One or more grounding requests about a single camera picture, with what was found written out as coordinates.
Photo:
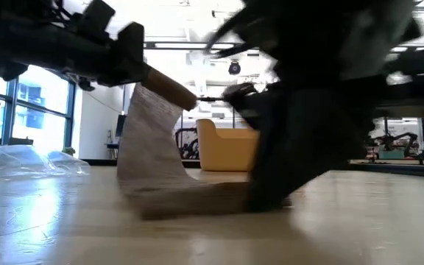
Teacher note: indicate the window with dark frame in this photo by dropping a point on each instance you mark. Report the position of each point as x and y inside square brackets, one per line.
[42, 103]

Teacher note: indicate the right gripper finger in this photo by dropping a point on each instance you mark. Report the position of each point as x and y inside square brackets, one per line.
[300, 147]
[245, 99]

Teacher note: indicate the small green plant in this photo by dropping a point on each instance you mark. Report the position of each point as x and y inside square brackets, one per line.
[69, 151]

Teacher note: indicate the yellow plastic basket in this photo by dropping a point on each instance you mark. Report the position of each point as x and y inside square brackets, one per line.
[226, 147]

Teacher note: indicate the long ceiling light strip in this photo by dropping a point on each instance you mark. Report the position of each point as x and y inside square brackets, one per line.
[182, 45]

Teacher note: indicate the neighbour station black robot arm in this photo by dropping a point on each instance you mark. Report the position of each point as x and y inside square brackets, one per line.
[186, 143]
[396, 141]

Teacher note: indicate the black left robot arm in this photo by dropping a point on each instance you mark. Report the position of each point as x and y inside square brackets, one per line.
[20, 48]

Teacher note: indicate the round black ceiling spotlight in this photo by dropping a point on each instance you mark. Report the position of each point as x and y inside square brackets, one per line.
[234, 68]

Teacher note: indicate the clear plastic zip bag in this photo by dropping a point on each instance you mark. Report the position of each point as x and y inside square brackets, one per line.
[13, 162]

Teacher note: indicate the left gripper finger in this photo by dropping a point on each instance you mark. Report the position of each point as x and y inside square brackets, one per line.
[131, 55]

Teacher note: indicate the black computer monitor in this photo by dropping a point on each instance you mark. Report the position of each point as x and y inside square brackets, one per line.
[120, 126]

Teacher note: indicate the black metal table frame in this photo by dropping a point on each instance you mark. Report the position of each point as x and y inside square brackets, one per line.
[399, 167]

